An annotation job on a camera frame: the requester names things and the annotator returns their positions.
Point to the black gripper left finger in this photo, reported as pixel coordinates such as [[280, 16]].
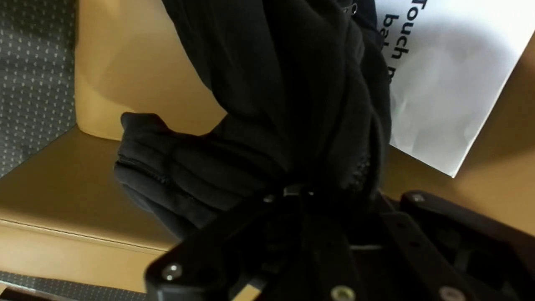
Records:
[[257, 243]]

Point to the black cloth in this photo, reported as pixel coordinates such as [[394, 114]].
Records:
[[306, 98]]

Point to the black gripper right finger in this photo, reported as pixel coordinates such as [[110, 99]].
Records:
[[441, 252]]

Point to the white paper sign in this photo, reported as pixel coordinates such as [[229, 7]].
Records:
[[448, 63]]

